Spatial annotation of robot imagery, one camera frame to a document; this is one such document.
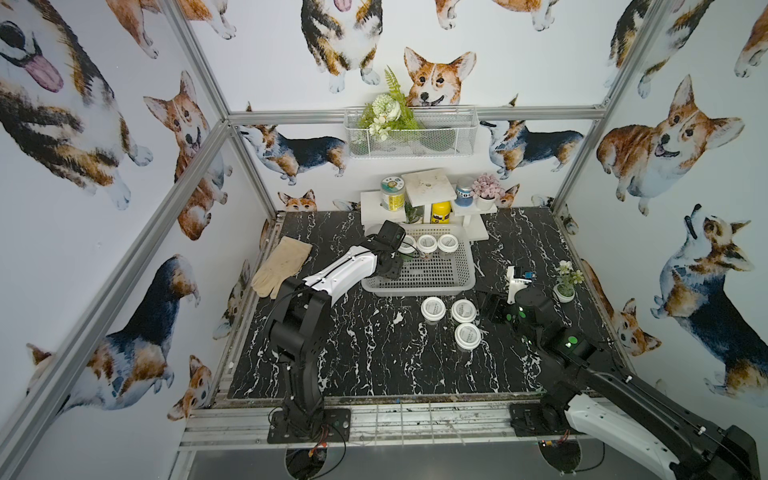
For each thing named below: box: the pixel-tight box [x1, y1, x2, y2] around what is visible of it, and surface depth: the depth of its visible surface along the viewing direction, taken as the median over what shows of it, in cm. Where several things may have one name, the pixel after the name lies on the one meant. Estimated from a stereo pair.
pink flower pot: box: [473, 173, 505, 211], surface depth 96 cm
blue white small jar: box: [455, 179, 474, 207], surface depth 100 cm
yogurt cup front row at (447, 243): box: [437, 234, 459, 253], surface depth 104 cm
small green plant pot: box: [402, 200, 425, 224], surface depth 112 cm
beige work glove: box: [251, 236, 313, 300], surface depth 112 cm
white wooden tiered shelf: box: [360, 168, 497, 242], surface depth 102 cm
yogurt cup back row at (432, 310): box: [420, 296, 447, 325], surface depth 89 cm
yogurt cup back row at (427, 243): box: [417, 234, 438, 254], surface depth 103 cm
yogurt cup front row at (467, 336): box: [454, 323, 481, 350], surface depth 83 cm
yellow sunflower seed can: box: [381, 176, 406, 212], surface depth 99 cm
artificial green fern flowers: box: [357, 66, 420, 142], surface depth 82 cm
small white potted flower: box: [552, 260, 585, 303], surface depth 94 cm
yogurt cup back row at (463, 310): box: [451, 299, 477, 323], surface depth 88 cm
